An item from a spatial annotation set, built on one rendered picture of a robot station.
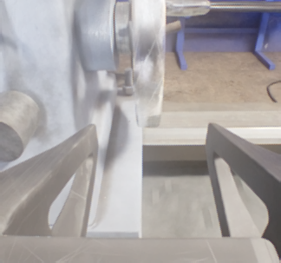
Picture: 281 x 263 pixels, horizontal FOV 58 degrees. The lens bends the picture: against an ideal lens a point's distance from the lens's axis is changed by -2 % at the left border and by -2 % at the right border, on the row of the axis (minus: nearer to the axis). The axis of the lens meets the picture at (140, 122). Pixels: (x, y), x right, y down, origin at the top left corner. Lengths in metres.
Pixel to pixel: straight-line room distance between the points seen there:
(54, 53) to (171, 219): 0.40
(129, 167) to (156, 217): 0.23
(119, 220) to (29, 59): 0.18
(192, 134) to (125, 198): 0.28
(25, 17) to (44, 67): 0.04
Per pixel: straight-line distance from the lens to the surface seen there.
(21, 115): 0.22
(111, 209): 0.29
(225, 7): 2.98
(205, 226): 0.54
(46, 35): 0.24
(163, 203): 0.56
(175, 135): 0.54
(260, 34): 3.58
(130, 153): 0.35
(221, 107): 0.67
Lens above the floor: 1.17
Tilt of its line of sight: 35 degrees down
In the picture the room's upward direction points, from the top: 1 degrees counter-clockwise
